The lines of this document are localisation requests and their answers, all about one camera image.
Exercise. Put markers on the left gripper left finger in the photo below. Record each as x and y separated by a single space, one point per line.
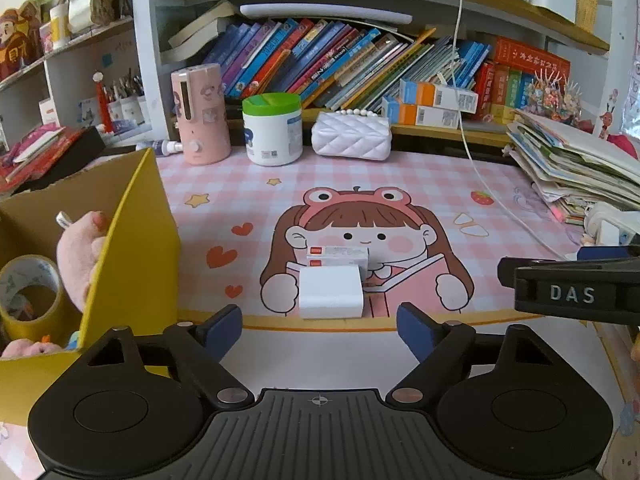
197 351

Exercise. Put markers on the red dictionary books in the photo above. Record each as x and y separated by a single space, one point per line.
516 66

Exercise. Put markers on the white quilted purse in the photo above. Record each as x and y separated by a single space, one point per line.
352 134

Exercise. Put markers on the white shelf unit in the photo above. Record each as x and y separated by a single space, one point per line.
63 79

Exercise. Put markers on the white red-label small box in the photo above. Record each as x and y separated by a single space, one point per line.
339 256

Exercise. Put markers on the white cube box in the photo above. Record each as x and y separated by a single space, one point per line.
330 292

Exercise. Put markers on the stack of papers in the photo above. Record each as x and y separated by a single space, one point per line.
572 170

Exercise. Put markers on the white yellow bottle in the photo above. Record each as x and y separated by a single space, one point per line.
60 33

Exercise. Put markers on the white pen cup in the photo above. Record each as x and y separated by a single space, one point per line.
131 110

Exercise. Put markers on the pink plush with orange spikes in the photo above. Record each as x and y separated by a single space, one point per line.
25 348

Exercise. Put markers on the yellow tape roll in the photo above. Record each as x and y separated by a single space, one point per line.
33 299

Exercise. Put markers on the red packets pile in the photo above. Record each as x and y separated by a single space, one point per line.
33 156

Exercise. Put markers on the orange white carton upper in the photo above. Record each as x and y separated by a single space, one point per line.
436 95

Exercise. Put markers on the row of books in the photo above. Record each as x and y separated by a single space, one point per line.
339 64

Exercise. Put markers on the spray bottle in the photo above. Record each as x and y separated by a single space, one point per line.
161 148

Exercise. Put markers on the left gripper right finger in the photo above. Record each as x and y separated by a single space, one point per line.
440 349

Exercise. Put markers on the orange white carton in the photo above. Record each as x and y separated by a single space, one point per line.
436 95
417 115

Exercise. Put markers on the grey blue toy car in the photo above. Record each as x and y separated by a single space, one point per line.
73 342

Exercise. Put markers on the pink checkered table mat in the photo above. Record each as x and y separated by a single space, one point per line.
433 237

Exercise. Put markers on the pink pig plush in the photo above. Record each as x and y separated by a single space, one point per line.
78 253

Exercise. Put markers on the fortune god box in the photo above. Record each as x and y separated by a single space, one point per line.
17 50

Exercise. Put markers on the orange white carton lower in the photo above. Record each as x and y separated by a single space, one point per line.
417 115

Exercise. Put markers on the white jar green lid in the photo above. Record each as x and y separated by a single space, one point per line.
273 128

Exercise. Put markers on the white power strip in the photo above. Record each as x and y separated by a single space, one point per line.
605 225

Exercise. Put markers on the pink cylinder dispenser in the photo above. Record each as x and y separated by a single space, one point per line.
201 114

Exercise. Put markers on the yellow cardboard box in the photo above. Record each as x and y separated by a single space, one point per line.
136 281

